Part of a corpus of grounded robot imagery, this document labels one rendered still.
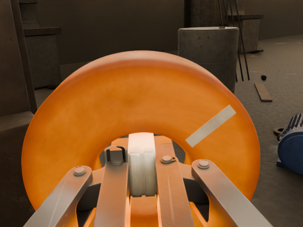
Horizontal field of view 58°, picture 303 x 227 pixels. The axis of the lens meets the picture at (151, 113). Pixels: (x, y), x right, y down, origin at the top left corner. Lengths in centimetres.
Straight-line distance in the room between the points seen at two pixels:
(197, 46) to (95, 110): 242
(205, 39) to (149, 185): 241
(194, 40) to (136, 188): 244
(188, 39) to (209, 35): 20
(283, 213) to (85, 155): 156
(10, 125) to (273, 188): 164
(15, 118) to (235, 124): 33
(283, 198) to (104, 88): 169
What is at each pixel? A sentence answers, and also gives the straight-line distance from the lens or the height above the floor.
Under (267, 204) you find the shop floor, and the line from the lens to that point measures 173.
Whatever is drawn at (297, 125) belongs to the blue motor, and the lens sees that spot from 200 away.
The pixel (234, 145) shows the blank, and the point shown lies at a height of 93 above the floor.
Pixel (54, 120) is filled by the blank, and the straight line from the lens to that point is 17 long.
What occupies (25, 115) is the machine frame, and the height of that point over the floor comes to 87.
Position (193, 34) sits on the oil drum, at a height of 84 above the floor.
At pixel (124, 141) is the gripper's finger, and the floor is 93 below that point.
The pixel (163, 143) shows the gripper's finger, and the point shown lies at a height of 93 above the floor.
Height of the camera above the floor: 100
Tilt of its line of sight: 20 degrees down
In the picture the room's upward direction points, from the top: 2 degrees counter-clockwise
